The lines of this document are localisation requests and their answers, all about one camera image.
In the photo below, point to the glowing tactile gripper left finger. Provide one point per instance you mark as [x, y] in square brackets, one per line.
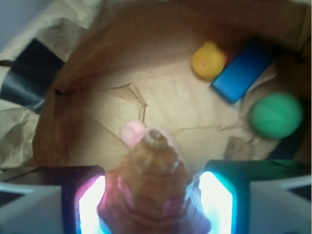
[44, 200]

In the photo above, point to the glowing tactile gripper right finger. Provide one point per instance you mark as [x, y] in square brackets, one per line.
[269, 196]

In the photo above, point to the brown spiral sea shell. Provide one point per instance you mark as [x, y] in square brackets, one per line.
[151, 193]

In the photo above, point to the green textured ball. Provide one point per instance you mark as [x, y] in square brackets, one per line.
[276, 116]

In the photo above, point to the pink plush toy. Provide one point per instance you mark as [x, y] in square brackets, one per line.
[133, 132]

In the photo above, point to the blue rectangular block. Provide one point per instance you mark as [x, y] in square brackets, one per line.
[243, 71]

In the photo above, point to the yellow rubber duck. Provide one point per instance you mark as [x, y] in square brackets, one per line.
[208, 61]

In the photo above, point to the crumpled brown paper bag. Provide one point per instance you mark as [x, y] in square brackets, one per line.
[132, 61]

